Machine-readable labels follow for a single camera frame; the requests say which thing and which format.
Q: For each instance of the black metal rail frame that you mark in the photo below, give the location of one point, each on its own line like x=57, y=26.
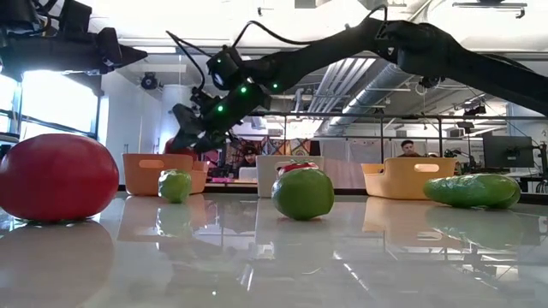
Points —
x=381, y=128

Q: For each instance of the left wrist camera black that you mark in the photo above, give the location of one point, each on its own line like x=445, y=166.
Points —
x=76, y=17

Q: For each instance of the red tomato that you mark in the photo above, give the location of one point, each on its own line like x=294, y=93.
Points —
x=295, y=166
x=57, y=177
x=185, y=151

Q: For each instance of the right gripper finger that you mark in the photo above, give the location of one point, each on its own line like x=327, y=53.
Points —
x=207, y=144
x=186, y=137

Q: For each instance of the black ceiling spotlight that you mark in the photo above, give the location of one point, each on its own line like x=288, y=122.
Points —
x=474, y=110

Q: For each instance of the dark computer monitor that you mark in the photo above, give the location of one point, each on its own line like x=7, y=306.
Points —
x=507, y=152

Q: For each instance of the long ceiling light rail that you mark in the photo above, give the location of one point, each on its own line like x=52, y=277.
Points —
x=154, y=49

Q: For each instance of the white round column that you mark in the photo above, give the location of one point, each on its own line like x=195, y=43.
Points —
x=175, y=98

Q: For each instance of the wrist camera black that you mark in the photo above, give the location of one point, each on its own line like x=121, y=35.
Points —
x=76, y=17
x=222, y=68

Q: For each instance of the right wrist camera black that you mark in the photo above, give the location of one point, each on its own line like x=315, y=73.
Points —
x=222, y=68

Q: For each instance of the orange plastic basket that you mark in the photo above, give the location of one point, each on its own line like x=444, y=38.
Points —
x=145, y=175

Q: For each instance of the grey plastic basket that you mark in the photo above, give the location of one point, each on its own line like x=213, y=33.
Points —
x=265, y=175

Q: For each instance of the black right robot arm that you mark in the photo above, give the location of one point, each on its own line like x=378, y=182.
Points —
x=428, y=47

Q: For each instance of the colourful patterned wall tapestry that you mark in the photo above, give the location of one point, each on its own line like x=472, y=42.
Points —
x=274, y=147

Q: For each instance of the black round ceiling fixture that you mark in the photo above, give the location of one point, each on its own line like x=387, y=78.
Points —
x=149, y=81

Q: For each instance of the pink partition panel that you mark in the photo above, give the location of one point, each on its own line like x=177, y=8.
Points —
x=342, y=173

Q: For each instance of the bright window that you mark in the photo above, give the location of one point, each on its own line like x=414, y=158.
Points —
x=55, y=102

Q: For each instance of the person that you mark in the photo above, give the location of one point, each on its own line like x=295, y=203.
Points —
x=409, y=147
x=249, y=156

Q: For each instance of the black table frame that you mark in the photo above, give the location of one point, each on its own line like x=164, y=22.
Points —
x=227, y=191

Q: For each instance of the yellow plastic basket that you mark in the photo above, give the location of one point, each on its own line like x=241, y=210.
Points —
x=406, y=184

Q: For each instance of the black hanging ceiling camera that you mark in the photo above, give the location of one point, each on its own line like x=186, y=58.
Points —
x=429, y=81

